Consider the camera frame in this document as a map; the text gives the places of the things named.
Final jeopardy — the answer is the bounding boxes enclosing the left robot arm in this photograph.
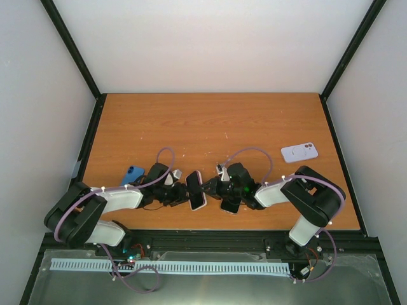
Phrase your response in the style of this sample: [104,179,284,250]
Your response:
[44,163,188,256]

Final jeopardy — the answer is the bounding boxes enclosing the black frame post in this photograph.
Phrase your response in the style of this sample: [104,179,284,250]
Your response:
[320,0,387,98]
[40,0,102,96]

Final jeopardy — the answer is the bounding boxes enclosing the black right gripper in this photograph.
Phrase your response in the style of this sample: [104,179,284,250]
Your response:
[198,176,244,201]

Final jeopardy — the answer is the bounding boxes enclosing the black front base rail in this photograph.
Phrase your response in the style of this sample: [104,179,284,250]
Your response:
[41,229,381,263]

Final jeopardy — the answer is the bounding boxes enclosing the light blue cable duct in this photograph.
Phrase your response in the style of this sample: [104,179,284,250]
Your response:
[49,258,290,277]

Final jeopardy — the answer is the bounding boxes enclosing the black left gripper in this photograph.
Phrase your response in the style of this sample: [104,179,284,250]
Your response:
[155,182,196,207]

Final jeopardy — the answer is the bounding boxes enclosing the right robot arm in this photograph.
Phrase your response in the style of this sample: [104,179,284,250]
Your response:
[200,163,346,247]

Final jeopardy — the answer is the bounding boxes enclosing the black left frame post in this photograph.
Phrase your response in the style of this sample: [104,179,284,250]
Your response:
[40,0,102,96]

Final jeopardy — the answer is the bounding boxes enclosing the lilac phone case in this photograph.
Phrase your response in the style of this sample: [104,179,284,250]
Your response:
[280,142,319,163]

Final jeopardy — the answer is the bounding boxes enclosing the blue smartphone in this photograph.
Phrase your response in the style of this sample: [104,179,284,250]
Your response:
[121,166,145,186]

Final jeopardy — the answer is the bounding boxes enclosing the beige silicone phone case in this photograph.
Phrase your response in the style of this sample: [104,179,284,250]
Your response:
[185,170,208,212]

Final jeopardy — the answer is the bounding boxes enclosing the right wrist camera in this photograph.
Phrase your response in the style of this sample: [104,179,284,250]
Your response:
[216,164,227,175]

